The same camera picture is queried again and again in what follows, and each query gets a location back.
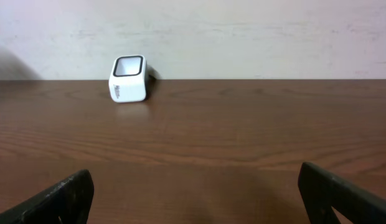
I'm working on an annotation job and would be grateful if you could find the white barcode scanner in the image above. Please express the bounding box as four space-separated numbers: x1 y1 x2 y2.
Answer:
108 55 148 103

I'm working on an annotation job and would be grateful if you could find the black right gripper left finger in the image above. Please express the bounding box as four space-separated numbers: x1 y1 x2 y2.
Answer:
0 169 94 224

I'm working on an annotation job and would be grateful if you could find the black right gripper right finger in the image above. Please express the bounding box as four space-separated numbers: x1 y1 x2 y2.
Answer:
298 162 386 224

